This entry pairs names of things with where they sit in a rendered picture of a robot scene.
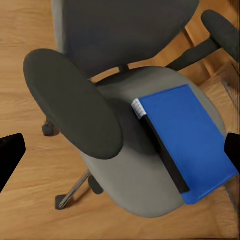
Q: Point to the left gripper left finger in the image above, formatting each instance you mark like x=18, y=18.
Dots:
x=12, y=150

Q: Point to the folder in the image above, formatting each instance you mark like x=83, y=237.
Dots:
x=187, y=140

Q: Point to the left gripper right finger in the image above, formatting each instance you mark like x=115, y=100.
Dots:
x=232, y=149

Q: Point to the bookcase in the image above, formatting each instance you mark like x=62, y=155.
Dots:
x=195, y=32

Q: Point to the cabinet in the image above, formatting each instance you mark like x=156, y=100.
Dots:
x=224, y=92

